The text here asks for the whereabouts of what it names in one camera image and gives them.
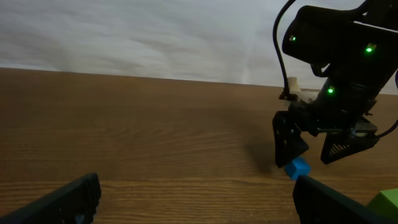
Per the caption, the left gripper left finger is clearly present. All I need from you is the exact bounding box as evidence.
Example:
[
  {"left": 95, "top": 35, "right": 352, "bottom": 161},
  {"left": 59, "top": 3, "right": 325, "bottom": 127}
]
[{"left": 0, "top": 172, "right": 102, "bottom": 224}]

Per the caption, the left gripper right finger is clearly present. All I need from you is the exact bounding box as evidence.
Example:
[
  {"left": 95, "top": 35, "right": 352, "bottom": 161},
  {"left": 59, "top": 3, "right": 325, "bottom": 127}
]
[{"left": 292, "top": 174, "right": 398, "bottom": 224}]

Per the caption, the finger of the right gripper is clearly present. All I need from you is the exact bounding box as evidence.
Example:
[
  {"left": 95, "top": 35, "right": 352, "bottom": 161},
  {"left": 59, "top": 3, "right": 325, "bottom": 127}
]
[
  {"left": 272, "top": 110, "right": 310, "bottom": 169},
  {"left": 320, "top": 131, "right": 380, "bottom": 166}
]

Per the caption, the green cube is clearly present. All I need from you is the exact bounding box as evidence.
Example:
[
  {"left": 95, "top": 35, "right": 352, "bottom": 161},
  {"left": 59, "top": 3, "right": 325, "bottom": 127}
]
[{"left": 366, "top": 188, "right": 398, "bottom": 222}]

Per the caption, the blue cube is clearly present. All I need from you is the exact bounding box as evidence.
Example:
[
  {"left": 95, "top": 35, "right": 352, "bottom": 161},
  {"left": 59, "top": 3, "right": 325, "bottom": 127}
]
[{"left": 284, "top": 156, "right": 312, "bottom": 180}]

